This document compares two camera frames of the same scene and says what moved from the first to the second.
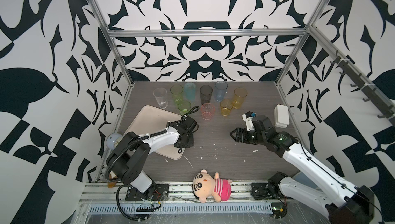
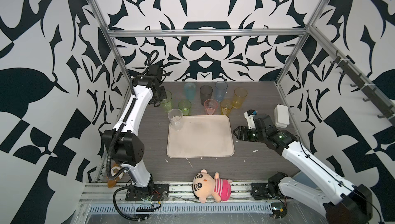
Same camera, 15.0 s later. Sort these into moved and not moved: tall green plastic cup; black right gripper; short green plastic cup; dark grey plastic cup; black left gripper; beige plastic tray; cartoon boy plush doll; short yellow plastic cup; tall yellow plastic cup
Moved: tall green plastic cup; beige plastic tray; black left gripper
Not moved: tall yellow plastic cup; short green plastic cup; black right gripper; short yellow plastic cup; cartoon boy plush doll; dark grey plastic cup
